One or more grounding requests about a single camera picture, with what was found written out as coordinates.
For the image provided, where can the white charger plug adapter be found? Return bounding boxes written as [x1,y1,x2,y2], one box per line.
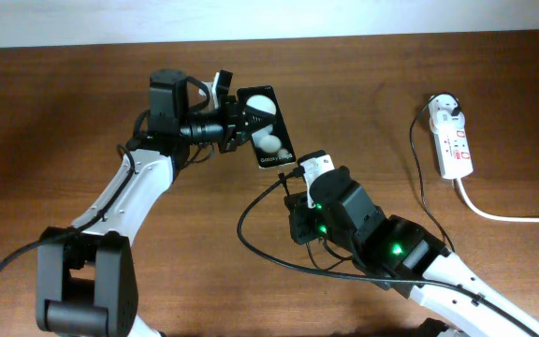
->
[428,93,465,134]

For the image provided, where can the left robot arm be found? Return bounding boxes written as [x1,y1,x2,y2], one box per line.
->
[36,69,278,336]

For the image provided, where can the white power strip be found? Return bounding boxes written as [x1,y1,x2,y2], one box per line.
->
[434,128,473,180]

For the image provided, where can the white power strip cord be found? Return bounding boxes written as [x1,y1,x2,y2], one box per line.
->
[455,178,539,227]

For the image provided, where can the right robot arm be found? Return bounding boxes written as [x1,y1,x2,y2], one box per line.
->
[284,166,539,336]

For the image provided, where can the black smartphone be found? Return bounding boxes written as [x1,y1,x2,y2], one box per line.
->
[237,85,297,169]

